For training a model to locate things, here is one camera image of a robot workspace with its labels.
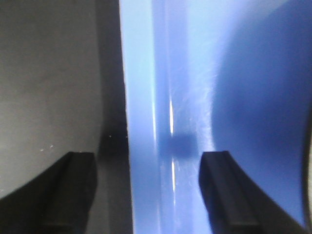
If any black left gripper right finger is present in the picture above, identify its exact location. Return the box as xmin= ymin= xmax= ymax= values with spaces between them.
xmin=198 ymin=151 xmax=308 ymax=234

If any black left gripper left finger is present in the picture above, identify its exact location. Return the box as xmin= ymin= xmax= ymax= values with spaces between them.
xmin=0 ymin=152 xmax=98 ymax=234

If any beige plate with black rim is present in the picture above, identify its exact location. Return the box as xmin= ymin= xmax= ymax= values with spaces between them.
xmin=301 ymin=102 xmax=312 ymax=232

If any blue plastic tray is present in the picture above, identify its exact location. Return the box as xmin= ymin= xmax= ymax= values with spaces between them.
xmin=119 ymin=0 xmax=312 ymax=234

